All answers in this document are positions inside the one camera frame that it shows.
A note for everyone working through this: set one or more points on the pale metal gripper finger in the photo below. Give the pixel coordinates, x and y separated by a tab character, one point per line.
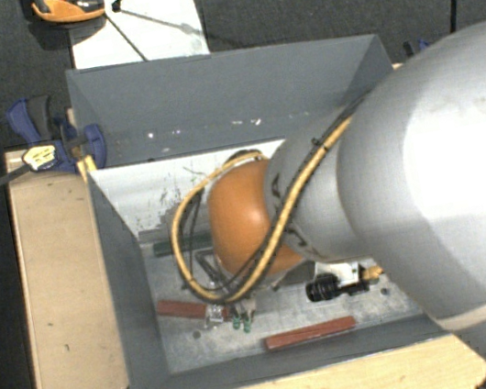
216	309
215	320

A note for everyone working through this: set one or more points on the red-brown block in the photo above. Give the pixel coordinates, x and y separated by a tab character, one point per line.
179	309
309	333

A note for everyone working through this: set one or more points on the pale wood flat board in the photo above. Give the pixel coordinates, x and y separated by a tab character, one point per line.
63	286

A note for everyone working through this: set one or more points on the grey metal bin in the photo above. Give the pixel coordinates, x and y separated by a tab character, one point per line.
217	100

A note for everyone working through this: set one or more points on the black cylinder on white bracket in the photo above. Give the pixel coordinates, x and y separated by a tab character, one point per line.
321	289

